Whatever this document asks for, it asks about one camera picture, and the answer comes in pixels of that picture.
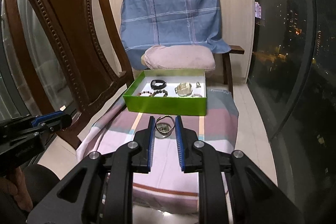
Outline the cream white wristwatch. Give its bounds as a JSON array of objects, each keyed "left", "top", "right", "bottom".
[{"left": 175, "top": 83, "right": 193, "bottom": 97}]

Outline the brown bead bracelet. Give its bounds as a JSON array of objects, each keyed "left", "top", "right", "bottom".
[{"left": 152, "top": 89, "right": 169, "bottom": 98}]

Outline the silver bangle with jade charms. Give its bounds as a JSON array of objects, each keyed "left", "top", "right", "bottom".
[{"left": 155, "top": 115, "right": 175, "bottom": 139}]

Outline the carved dark wooden chair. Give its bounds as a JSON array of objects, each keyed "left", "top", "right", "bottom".
[{"left": 4, "top": 0, "right": 134, "bottom": 148}]

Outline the person's left hand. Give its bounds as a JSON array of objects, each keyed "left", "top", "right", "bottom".
[{"left": 1, "top": 167, "right": 33, "bottom": 212}]

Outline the pink plaid bedsheet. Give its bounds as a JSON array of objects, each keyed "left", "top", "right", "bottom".
[{"left": 76, "top": 88, "right": 239, "bottom": 214}]

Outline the pink cushion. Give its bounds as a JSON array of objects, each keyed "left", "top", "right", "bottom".
[{"left": 141, "top": 45, "right": 216, "bottom": 71}]

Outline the black wristwatch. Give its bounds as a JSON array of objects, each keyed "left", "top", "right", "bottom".
[{"left": 150, "top": 79, "right": 167, "bottom": 90}]

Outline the blue plaid cloth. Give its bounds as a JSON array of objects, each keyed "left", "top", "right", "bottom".
[{"left": 120, "top": 0, "right": 231, "bottom": 70}]

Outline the wooden armchair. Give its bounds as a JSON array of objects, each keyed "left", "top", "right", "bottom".
[{"left": 213, "top": 44, "right": 245, "bottom": 98}]

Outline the green cardboard box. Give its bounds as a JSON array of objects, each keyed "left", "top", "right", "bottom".
[{"left": 123, "top": 69, "right": 207, "bottom": 116}]

